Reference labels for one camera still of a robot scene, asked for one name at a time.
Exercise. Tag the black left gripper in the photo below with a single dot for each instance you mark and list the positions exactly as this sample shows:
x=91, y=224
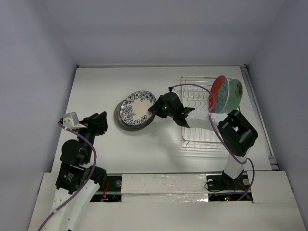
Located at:
x=97, y=122

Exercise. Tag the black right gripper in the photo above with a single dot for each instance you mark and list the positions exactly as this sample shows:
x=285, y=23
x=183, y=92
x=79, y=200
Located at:
x=162, y=107

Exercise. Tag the blue white floral plate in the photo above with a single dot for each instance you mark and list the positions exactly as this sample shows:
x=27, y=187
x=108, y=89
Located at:
x=133, y=110

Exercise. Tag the red and teal plate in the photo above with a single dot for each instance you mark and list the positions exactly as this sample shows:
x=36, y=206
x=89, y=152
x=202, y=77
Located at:
x=219, y=94

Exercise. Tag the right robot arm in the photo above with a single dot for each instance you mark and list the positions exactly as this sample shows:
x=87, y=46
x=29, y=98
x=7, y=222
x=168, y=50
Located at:
x=232, y=129

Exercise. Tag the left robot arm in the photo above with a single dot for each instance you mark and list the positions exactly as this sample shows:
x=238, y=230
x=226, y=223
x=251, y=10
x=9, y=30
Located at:
x=79, y=177

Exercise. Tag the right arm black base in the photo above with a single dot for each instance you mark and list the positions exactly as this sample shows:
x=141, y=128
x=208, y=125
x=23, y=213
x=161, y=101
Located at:
x=218, y=183

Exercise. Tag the white foam block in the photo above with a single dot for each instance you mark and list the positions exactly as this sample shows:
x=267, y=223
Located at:
x=163, y=188

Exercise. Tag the green floral plate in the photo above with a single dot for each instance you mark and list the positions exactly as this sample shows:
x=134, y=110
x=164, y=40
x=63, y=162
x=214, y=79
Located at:
x=234, y=97

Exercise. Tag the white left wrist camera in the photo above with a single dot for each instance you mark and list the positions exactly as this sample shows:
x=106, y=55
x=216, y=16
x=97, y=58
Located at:
x=71, y=121

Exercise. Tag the metal wire dish rack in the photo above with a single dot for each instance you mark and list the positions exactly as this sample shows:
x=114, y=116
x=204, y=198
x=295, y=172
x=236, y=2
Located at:
x=194, y=94

